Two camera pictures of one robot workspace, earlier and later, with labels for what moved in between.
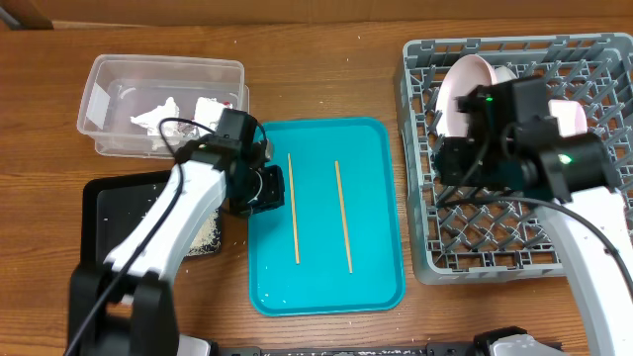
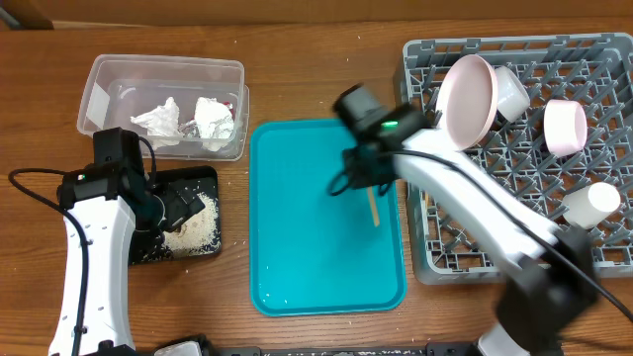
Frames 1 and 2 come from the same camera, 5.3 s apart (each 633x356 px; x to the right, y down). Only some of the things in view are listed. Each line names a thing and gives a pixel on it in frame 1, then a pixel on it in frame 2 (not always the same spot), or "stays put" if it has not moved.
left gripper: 274,197 to 182,202
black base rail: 430,349 stays put
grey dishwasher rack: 475,235 stays put
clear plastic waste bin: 153,106 stays put
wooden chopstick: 344,217 to 373,205
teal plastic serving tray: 336,245 stays put
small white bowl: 572,117 stays put
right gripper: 448,161 to 363,175
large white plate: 461,76 stays put
